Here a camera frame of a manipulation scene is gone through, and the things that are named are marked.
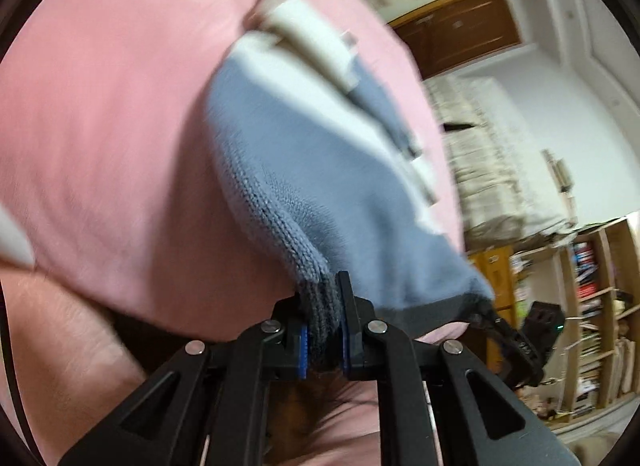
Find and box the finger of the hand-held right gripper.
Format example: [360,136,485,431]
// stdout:
[469,308,544,388]

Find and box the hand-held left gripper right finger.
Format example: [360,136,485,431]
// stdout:
[336,271,582,466]

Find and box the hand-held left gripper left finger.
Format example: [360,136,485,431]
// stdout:
[57,295,309,466]

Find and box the wooden bookshelf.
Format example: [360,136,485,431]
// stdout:
[509,212,640,423]

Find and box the brown wooden door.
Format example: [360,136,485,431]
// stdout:
[387,0,524,82]

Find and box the yellow cabinet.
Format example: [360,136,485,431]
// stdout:
[466,245,517,373]

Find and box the striped knit sweater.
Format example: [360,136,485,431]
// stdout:
[203,0,497,353]

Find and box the lace covered furniture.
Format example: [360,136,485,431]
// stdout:
[424,74,582,243]

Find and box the pink bed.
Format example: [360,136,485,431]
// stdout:
[0,0,468,466]

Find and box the wall mounted fixture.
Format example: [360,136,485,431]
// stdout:
[542,148,577,197]

